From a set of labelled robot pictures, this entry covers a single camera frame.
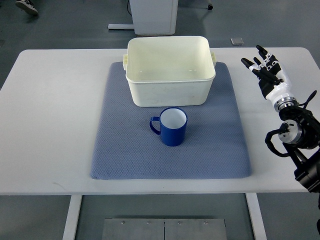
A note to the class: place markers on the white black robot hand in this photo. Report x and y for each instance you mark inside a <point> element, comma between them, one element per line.
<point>274,83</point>

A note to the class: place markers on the blue mug white inside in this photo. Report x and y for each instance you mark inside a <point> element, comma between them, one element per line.
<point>170,125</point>

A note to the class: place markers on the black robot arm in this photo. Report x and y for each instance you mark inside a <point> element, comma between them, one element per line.
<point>299,130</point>

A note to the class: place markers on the cream plastic box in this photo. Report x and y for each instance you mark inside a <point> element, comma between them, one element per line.
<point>168,71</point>

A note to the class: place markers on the small grey floor square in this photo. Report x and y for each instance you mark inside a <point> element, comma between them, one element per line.
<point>237,41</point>

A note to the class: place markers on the blue grey textured mat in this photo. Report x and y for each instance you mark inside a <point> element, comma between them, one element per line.
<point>126,148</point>

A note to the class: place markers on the black chair caster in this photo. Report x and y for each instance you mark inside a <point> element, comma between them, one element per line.
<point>210,7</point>

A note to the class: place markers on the right white table leg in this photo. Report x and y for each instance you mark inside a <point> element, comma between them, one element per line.
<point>255,216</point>

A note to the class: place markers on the white table leg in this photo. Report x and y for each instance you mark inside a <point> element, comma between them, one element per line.
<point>255,216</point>
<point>72,218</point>

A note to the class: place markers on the grey metal floor plate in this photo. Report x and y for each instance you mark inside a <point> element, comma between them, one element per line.
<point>163,229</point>

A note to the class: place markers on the left white table leg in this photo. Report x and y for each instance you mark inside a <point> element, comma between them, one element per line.
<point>72,218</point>

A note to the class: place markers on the black white sneaker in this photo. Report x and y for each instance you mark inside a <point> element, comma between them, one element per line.
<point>27,6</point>

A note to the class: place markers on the white cabinet pedestal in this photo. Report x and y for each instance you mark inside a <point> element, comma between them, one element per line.
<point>150,17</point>

